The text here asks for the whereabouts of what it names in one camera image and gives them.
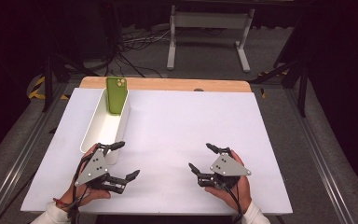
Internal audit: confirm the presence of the green phone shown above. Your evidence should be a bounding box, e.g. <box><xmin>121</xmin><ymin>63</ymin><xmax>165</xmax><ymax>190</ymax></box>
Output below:
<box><xmin>105</xmin><ymin>77</ymin><xmax>129</xmax><ymax>117</ymax></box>

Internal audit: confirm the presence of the person's right hand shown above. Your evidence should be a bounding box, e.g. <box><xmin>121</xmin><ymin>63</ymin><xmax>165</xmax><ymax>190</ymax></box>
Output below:
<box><xmin>204</xmin><ymin>149</ymin><xmax>253</xmax><ymax>215</ymax></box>

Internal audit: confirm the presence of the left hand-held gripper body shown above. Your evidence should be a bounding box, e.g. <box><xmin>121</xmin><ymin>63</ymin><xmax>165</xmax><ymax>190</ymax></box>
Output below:
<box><xmin>74</xmin><ymin>143</ymin><xmax>129</xmax><ymax>195</ymax></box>

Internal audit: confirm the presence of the yellow black floor tape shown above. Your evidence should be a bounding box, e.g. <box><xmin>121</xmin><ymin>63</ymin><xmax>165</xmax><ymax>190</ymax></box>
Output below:
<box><xmin>27</xmin><ymin>76</ymin><xmax>70</xmax><ymax>101</ymax></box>

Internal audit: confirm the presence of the black metal stand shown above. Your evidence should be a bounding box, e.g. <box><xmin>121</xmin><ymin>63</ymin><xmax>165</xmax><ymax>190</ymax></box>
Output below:
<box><xmin>41</xmin><ymin>50</ymin><xmax>101</xmax><ymax>113</ymax></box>
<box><xmin>250</xmin><ymin>55</ymin><xmax>310</xmax><ymax>119</ymax></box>

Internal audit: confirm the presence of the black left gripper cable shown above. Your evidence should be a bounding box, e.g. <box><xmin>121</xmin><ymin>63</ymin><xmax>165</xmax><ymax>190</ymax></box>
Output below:
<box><xmin>67</xmin><ymin>153</ymin><xmax>94</xmax><ymax>224</ymax></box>

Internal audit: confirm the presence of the white plastic bin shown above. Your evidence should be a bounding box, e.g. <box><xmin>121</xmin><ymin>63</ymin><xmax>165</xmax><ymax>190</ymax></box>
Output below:
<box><xmin>79</xmin><ymin>88</ymin><xmax>131</xmax><ymax>165</ymax></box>

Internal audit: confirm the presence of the white metal stand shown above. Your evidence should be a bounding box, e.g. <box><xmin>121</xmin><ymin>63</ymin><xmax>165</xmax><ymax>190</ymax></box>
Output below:
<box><xmin>166</xmin><ymin>4</ymin><xmax>255</xmax><ymax>74</ymax></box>

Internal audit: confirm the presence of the bundle of floor cables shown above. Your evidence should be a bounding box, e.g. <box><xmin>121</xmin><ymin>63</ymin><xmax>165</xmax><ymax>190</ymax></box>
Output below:
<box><xmin>103</xmin><ymin>26</ymin><xmax>172</xmax><ymax>78</ymax></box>

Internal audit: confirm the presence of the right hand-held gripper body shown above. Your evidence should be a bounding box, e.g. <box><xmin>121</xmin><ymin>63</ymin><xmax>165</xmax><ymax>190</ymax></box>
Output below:
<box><xmin>197</xmin><ymin>147</ymin><xmax>253</xmax><ymax>191</ymax></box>

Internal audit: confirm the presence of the wooden table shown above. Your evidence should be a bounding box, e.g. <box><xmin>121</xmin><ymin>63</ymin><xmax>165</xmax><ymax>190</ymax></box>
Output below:
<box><xmin>79</xmin><ymin>76</ymin><xmax>253</xmax><ymax>93</ymax></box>

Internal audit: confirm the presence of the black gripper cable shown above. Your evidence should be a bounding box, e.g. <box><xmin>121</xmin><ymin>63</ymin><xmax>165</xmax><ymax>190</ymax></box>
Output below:
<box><xmin>67</xmin><ymin>153</ymin><xmax>94</xmax><ymax>224</ymax></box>
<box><xmin>222</xmin><ymin>183</ymin><xmax>244</xmax><ymax>224</ymax></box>

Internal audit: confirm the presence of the person's left hand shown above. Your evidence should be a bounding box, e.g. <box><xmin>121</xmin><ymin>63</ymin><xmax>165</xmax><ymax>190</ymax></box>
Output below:
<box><xmin>57</xmin><ymin>144</ymin><xmax>112</xmax><ymax>213</ymax></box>

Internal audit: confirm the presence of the white board sheet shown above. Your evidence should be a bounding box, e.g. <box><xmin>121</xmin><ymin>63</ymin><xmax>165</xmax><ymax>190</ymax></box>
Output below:
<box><xmin>21</xmin><ymin>87</ymin><xmax>294</xmax><ymax>216</ymax></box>

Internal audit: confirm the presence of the red bead bracelet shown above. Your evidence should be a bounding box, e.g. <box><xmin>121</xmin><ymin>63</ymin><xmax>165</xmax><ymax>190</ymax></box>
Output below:
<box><xmin>52</xmin><ymin>197</ymin><xmax>72</xmax><ymax>209</ymax></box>

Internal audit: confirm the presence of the aluminium floor rail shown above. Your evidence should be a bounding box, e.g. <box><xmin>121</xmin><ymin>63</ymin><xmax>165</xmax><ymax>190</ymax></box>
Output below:
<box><xmin>0</xmin><ymin>83</ymin><xmax>66</xmax><ymax>224</ymax></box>
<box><xmin>285</xmin><ymin>88</ymin><xmax>357</xmax><ymax>224</ymax></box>

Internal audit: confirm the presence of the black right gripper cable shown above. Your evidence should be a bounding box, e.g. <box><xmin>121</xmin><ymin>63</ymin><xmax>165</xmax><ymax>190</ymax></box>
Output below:
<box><xmin>222</xmin><ymin>183</ymin><xmax>244</xmax><ymax>224</ymax></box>

